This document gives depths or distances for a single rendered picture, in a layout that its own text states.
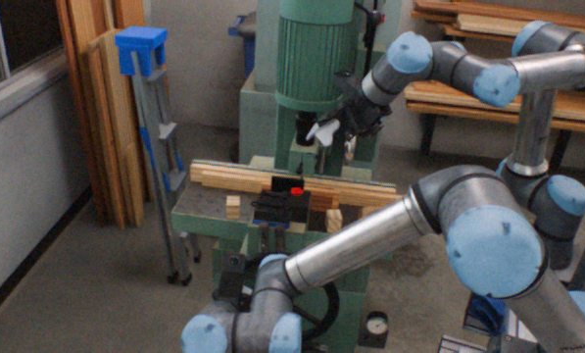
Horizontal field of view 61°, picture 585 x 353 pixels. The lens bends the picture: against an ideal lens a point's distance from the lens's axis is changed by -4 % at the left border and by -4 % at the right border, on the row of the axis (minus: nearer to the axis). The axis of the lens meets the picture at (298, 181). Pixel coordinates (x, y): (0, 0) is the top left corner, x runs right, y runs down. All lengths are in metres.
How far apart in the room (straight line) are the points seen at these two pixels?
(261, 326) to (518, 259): 0.41
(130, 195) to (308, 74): 1.80
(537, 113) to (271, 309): 0.89
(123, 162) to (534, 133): 2.00
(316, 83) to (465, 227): 0.66
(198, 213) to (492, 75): 0.83
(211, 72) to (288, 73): 2.65
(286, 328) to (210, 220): 0.60
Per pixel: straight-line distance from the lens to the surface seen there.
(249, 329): 0.86
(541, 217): 1.55
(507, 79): 0.98
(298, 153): 1.37
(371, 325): 1.47
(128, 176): 2.82
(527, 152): 1.51
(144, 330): 2.35
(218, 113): 4.00
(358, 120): 1.11
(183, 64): 3.94
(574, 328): 0.89
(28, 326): 2.50
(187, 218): 1.41
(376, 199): 1.47
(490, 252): 0.71
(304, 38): 1.23
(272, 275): 0.95
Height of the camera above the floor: 1.69
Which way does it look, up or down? 30 degrees down
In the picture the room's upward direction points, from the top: 5 degrees clockwise
